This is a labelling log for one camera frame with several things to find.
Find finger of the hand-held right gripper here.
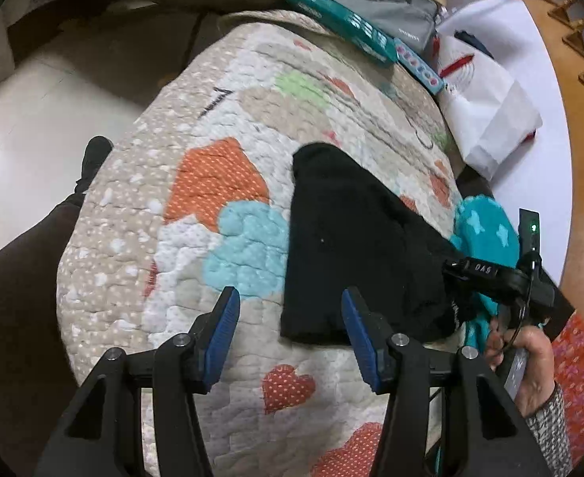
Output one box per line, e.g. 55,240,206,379
441,257,502,285

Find long teal box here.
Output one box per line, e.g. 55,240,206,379
284,0,398,68

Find red patterned cloth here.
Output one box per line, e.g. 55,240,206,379
553,310,584,469

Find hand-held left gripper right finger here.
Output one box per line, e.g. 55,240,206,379
340,287,556,477

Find white tablecloth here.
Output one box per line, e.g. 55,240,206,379
436,0,574,290

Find person's right hand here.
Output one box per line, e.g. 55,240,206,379
485,327,557,419

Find person's black shoe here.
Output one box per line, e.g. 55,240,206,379
75,136,115,194

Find black pants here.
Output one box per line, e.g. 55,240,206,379
278,142,478,347

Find person's right forearm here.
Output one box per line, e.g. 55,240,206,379
524,382,577,477

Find person's leg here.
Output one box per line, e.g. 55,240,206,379
0,191,94,477

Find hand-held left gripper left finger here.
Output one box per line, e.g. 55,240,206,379
34,287,241,477

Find small pink and blue box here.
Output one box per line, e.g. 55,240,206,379
395,40,446,95

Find patchwork quilted blanket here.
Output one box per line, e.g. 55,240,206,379
56,10,472,477

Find black cable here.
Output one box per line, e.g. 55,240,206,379
501,253,542,349

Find teal star fleece cloth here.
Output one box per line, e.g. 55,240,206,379
448,195,524,359

